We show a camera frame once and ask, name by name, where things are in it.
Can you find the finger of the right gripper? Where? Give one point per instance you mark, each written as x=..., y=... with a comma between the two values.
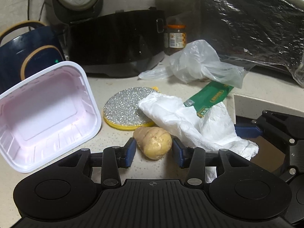
x=248, y=131

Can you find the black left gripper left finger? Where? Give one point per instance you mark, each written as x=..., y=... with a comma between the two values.
x=116, y=157

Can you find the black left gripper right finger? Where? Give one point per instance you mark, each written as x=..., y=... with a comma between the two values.
x=193, y=159

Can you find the white paper towel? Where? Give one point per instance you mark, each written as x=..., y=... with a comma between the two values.
x=212, y=132

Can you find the beige ginger root piece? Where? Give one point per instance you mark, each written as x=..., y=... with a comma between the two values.
x=154, y=142

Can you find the white plastic food tray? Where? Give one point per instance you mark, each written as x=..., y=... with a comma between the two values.
x=46, y=115

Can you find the silver glitter round scrubber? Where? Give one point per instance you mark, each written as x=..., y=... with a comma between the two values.
x=121, y=111

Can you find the green snack wrapper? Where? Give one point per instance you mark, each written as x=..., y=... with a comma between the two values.
x=211, y=94

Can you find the clear plastic bag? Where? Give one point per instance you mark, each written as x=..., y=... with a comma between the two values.
x=197, y=61

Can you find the black foil wrapped tray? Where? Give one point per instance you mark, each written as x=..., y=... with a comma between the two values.
x=255, y=32

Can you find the black rice cooker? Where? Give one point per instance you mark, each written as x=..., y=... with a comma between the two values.
x=123, y=44

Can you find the orange lid glass jar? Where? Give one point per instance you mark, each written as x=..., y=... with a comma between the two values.
x=175, y=38

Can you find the grey round appliance lid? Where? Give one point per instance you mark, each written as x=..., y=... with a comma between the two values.
x=64, y=12

